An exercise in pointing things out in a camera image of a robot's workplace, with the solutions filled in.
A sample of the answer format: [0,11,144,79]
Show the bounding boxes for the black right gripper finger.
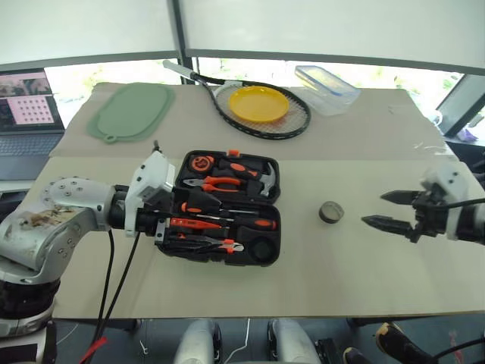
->
[361,215,416,239]
[380,190,421,206]

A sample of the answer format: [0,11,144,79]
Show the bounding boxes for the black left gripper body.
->
[136,189,179,247]

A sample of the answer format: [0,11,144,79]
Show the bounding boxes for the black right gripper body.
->
[409,189,450,243]

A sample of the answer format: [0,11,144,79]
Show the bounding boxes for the black orange handled screwdriver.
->
[180,202,259,214]
[185,213,278,231]

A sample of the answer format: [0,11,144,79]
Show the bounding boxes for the orange voltage tester pen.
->
[169,217,223,230]

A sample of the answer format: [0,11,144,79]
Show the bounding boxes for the black tool case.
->
[155,149,282,268]

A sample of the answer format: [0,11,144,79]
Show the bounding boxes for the orange black tape measure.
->
[189,154,217,174]

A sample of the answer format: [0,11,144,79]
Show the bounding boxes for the dark framed panel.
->
[435,74,485,138]

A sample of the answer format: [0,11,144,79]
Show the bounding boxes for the green silicone mat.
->
[86,83,177,145]

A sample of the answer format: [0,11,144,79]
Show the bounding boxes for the yellow plastic plate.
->
[228,86,291,124]

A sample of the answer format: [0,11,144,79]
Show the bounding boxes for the black shoe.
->
[374,322,433,364]
[343,347,373,364]

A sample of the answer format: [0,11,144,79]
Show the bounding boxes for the black tennis racket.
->
[162,59,312,141]

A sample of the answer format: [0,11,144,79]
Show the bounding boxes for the clear container blue rimmed lid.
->
[294,64,361,117]

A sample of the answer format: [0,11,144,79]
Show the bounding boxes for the silver rounded robot leg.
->
[267,318,320,364]
[174,318,225,364]

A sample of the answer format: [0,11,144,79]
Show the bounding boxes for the grey laptop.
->
[0,67,66,184]

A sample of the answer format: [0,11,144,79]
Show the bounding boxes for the orange handled pliers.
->
[183,176,243,193]

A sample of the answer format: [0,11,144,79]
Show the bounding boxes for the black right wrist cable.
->
[442,196,485,209]

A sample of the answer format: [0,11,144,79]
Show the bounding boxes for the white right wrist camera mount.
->
[420,162,474,240]

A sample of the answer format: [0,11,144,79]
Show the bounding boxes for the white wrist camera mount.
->
[420,162,474,240]
[124,150,177,239]

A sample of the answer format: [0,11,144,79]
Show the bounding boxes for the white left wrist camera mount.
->
[124,150,177,239]

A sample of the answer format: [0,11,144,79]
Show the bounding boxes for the claw hammer orange black handle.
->
[218,158,280,198]

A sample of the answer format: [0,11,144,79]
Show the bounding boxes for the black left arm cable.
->
[99,231,142,342]
[92,228,115,344]

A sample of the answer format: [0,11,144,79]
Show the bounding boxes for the black floor cable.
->
[431,336,485,362]

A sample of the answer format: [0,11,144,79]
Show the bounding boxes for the white thin cable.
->
[222,318,252,359]

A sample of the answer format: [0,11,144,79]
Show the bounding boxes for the grey window frame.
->
[0,0,485,77]

